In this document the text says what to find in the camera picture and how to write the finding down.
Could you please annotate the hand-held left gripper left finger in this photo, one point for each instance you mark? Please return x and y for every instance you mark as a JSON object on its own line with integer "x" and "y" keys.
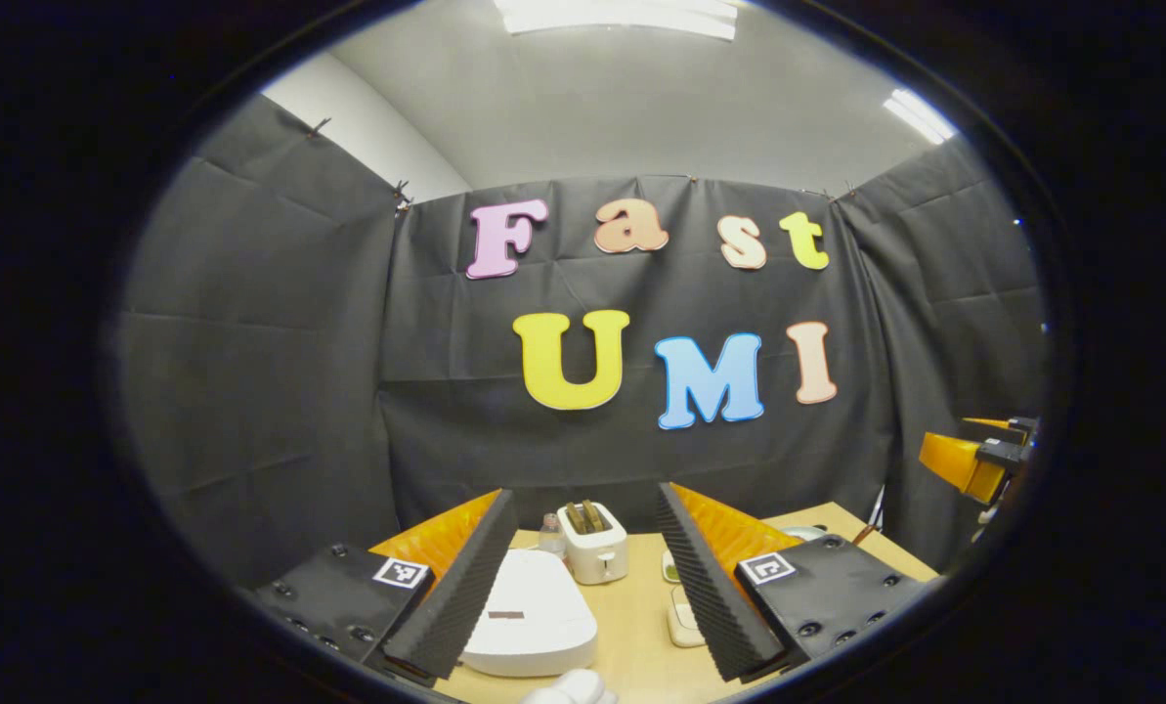
{"x": 463, "y": 587}

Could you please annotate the white rice cooker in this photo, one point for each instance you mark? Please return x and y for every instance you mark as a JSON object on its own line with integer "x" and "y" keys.
{"x": 534, "y": 626}

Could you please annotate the pale green plate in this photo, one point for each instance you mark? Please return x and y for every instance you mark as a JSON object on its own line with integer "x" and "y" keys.
{"x": 805, "y": 533}

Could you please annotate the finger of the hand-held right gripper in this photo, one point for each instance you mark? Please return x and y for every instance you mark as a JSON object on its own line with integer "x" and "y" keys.
{"x": 959, "y": 464}
{"x": 1008, "y": 425}

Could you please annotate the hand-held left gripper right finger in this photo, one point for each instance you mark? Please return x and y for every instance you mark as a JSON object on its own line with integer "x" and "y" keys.
{"x": 708, "y": 587}

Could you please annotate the large ceiling light panel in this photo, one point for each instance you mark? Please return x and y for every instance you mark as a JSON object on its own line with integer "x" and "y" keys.
{"x": 622, "y": 15}

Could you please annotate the white divided bean dish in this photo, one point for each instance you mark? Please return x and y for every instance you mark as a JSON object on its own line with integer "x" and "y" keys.
{"x": 670, "y": 567}

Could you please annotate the brown toast slice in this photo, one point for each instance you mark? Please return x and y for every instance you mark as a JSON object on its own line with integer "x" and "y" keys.
{"x": 593, "y": 515}
{"x": 575, "y": 518}

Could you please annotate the clear rice container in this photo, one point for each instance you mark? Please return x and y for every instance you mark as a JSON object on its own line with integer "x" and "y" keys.
{"x": 680, "y": 636}

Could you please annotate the clear plastic water bottle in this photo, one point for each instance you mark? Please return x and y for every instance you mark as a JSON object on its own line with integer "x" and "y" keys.
{"x": 551, "y": 538}

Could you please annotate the black backdrop cloth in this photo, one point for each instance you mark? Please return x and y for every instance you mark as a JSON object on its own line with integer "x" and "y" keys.
{"x": 280, "y": 372}

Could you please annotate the brown wooden spoon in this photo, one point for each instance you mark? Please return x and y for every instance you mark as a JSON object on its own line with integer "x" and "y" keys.
{"x": 866, "y": 535}

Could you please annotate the white toaster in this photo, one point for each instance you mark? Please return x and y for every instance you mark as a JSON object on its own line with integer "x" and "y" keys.
{"x": 597, "y": 559}

